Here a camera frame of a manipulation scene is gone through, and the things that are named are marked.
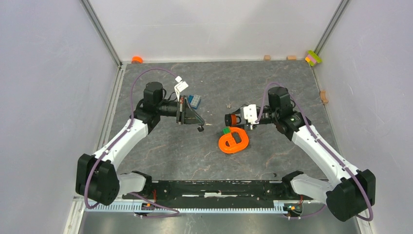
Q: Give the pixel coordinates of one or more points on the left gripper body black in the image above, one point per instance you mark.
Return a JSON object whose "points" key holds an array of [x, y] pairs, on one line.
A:
{"points": [[181, 109]]}

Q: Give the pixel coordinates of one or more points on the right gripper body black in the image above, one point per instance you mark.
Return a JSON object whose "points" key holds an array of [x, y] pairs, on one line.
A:
{"points": [[250, 126]]}

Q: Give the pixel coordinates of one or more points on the orange black padlock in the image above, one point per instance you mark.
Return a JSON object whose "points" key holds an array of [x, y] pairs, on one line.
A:
{"points": [[232, 120]]}

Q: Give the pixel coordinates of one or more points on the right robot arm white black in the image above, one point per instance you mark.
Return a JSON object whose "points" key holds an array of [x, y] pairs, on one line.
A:
{"points": [[347, 192]]}

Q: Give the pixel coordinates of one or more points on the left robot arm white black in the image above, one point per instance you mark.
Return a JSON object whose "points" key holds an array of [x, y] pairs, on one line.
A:
{"points": [[96, 175]]}

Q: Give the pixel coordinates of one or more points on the blue grey toy brick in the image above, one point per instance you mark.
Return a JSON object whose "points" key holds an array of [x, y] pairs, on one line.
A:
{"points": [[194, 101]]}

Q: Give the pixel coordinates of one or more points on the green toy brick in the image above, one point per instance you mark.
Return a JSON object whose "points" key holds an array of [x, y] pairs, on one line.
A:
{"points": [[226, 130]]}

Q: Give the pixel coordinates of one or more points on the wooden arch piece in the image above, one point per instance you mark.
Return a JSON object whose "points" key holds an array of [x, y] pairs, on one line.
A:
{"points": [[323, 97]]}

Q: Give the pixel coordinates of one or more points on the green pink brick stack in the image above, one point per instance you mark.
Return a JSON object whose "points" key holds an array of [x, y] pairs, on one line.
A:
{"points": [[312, 58]]}

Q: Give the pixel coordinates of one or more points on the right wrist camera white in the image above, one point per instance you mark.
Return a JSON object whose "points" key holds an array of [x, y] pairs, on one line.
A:
{"points": [[249, 113]]}

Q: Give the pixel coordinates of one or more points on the orange ring toy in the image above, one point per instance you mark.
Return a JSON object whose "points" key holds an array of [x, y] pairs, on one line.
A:
{"points": [[237, 140]]}

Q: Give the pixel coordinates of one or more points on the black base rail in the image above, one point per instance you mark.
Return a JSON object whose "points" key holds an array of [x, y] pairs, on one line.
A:
{"points": [[212, 194]]}

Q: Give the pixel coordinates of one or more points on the orange cap at wall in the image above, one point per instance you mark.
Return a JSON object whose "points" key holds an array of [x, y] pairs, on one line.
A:
{"points": [[136, 60]]}

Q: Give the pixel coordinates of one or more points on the white toothed cable duct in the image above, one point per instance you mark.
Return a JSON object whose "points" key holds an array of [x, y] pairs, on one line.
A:
{"points": [[142, 207]]}

